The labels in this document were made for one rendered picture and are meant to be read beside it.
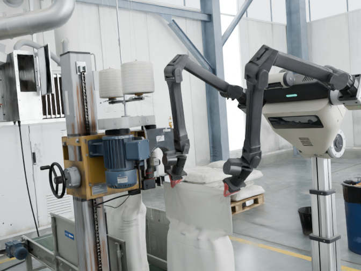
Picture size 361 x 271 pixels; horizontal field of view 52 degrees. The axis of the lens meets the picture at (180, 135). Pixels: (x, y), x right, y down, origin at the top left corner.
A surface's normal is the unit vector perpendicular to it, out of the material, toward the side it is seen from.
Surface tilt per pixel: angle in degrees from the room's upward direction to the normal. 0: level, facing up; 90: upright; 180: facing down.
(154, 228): 90
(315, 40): 90
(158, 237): 90
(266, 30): 90
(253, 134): 116
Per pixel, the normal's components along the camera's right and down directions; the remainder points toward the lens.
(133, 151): -0.43, 0.08
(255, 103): 0.32, 0.47
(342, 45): -0.76, 0.10
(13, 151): 0.65, 0.00
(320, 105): -0.56, -0.70
